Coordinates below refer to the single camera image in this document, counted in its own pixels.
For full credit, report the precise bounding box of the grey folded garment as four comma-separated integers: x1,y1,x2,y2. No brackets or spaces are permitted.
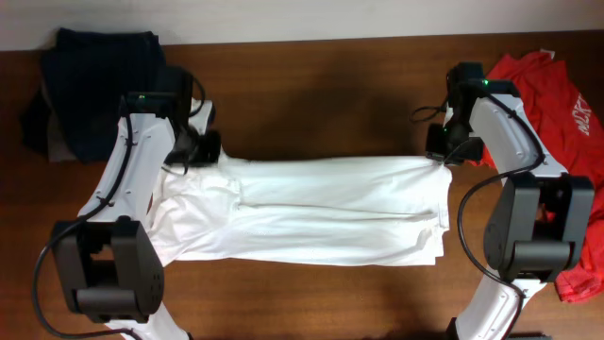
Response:
41,80,77,162

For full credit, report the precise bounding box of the black folded garment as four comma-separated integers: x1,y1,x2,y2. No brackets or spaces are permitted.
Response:
19,89,51,156

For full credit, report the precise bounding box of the red t-shirt white lettering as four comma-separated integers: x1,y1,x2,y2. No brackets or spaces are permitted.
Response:
487,50,603,303

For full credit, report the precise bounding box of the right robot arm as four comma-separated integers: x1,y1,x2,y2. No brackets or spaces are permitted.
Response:
426,61,595,340

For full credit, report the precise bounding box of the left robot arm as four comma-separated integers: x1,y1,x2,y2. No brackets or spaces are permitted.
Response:
42,66,221,339

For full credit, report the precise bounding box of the dark navy folded garment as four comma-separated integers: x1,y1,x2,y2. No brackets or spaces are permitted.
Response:
41,28,166,163

